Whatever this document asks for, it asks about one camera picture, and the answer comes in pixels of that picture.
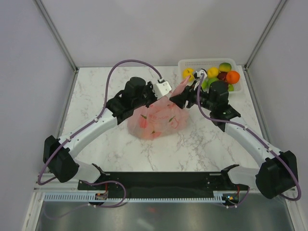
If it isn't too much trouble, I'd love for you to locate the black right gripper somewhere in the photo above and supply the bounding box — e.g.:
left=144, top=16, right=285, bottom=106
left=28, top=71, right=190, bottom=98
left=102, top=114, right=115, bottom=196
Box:
left=169, top=80, right=216, bottom=112

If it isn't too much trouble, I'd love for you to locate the pink plastic bag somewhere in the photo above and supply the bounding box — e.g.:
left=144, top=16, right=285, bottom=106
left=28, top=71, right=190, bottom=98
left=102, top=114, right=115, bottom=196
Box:
left=127, top=78, right=189, bottom=140

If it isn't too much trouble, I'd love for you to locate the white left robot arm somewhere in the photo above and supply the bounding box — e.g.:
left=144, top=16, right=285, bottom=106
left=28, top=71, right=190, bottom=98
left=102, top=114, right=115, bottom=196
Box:
left=43, top=77, right=162, bottom=190

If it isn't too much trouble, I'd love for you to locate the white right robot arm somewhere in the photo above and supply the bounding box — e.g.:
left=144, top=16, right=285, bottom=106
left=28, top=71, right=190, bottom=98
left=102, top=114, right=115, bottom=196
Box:
left=170, top=80, right=301, bottom=201

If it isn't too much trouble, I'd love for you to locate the small green fake fruit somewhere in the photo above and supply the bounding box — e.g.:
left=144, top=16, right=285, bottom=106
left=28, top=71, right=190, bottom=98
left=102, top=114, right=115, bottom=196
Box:
left=228, top=84, right=234, bottom=91

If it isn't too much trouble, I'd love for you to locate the green fake apple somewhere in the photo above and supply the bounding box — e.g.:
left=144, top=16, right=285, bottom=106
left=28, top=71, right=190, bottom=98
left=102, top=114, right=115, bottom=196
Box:
left=201, top=80, right=207, bottom=91

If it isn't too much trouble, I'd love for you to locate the green fake lime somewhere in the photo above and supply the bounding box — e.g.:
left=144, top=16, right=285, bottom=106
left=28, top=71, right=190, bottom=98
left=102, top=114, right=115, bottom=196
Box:
left=207, top=77, right=218, bottom=85

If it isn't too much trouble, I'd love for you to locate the red fake apple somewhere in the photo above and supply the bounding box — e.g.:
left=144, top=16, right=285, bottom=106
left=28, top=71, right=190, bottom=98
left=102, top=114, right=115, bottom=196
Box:
left=217, top=72, right=227, bottom=81

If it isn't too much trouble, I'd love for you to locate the yellow fake lemon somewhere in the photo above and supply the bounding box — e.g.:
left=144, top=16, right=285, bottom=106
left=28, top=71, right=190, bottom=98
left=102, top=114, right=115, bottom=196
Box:
left=207, top=67, right=219, bottom=78

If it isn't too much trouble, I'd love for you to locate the orange fake orange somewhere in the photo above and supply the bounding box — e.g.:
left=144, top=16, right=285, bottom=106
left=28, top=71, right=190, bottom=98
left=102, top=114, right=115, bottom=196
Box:
left=226, top=70, right=240, bottom=84

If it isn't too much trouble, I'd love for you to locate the yellow green fake mango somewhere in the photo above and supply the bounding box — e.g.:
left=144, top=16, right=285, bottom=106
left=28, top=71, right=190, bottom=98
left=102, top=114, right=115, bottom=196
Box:
left=218, top=62, right=232, bottom=73

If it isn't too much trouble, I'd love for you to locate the yellow fake apple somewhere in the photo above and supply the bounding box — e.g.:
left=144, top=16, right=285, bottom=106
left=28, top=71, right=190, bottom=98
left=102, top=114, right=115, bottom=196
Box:
left=182, top=68, right=194, bottom=82

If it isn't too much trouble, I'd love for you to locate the white plastic basket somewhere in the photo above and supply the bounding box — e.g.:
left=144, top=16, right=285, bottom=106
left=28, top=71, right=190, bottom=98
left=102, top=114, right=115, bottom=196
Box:
left=178, top=58, right=244, bottom=98

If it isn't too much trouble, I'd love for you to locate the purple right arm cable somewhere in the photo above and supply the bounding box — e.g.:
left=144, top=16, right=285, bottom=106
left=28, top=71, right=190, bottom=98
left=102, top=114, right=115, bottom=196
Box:
left=196, top=73, right=302, bottom=201

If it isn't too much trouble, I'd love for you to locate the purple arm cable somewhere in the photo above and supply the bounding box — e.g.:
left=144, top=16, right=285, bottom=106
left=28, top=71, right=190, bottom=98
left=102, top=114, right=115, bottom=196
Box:
left=196, top=73, right=302, bottom=201
left=38, top=59, right=164, bottom=185

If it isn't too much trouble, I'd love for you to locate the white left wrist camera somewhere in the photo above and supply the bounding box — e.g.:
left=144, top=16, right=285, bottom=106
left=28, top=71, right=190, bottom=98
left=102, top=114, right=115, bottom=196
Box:
left=153, top=79, right=172, bottom=100

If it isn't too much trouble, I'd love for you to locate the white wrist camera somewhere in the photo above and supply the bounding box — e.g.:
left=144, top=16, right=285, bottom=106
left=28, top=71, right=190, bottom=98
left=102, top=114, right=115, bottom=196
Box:
left=153, top=79, right=172, bottom=100
left=193, top=68, right=207, bottom=81

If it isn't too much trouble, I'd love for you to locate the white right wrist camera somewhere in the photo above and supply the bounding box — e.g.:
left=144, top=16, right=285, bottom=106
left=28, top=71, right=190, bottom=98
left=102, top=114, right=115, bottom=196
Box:
left=193, top=68, right=207, bottom=81

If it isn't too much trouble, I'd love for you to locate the right aluminium frame post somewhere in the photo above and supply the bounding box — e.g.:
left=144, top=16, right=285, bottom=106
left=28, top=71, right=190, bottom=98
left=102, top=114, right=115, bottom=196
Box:
left=243, top=0, right=289, bottom=70

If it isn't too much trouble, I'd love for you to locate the aluminium frame post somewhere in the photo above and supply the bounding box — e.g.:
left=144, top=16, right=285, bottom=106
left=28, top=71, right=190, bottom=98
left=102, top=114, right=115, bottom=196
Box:
left=243, top=0, right=289, bottom=70
left=33, top=0, right=79, bottom=71

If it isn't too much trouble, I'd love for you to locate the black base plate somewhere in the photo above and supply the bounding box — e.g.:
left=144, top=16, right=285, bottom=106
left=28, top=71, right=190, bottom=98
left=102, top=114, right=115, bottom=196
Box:
left=77, top=171, right=249, bottom=199

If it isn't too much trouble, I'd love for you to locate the white cable duct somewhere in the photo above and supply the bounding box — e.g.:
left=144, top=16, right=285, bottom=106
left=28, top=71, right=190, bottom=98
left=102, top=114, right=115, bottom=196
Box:
left=43, top=192, right=225, bottom=203

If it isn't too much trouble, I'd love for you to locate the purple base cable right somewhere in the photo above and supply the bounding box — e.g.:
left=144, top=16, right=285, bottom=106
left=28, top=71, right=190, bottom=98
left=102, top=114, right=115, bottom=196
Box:
left=222, top=185, right=251, bottom=209

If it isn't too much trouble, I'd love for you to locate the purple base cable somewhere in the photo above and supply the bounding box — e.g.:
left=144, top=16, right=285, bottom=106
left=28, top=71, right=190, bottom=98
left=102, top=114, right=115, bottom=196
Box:
left=222, top=185, right=251, bottom=209
left=43, top=181, right=128, bottom=220

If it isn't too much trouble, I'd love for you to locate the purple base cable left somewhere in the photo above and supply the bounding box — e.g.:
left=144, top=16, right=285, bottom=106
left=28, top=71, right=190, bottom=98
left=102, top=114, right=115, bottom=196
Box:
left=43, top=181, right=128, bottom=220

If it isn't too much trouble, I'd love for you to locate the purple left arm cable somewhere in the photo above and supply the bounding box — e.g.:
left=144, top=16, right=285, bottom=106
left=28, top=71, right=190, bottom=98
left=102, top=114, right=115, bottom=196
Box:
left=38, top=59, right=164, bottom=185

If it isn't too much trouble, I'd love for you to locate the left aluminium frame post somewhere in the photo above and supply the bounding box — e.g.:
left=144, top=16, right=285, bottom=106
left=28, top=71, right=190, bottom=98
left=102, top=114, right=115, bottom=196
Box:
left=33, top=0, right=79, bottom=71

